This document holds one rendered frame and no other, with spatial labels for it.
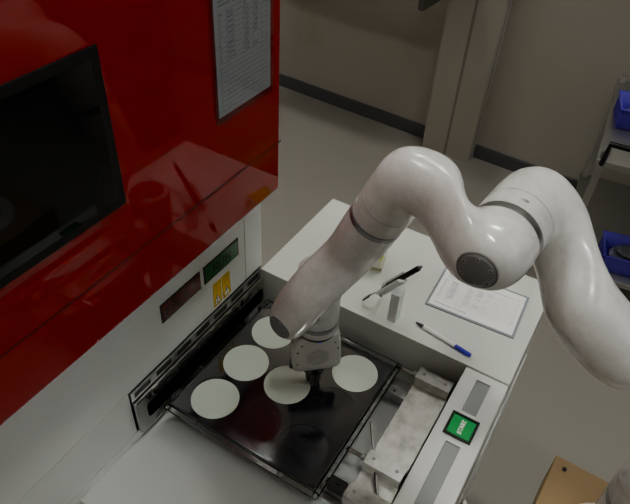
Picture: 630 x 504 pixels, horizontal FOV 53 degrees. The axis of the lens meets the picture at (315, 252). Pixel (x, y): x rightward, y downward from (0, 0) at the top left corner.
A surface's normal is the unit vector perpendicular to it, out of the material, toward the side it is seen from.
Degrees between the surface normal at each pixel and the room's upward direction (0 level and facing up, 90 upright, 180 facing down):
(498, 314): 0
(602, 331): 60
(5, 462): 90
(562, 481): 2
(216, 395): 1
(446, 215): 70
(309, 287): 52
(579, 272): 39
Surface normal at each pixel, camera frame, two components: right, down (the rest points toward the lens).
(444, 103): -0.56, 0.52
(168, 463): 0.05, -0.75
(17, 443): 0.85, 0.37
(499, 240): -0.02, -0.32
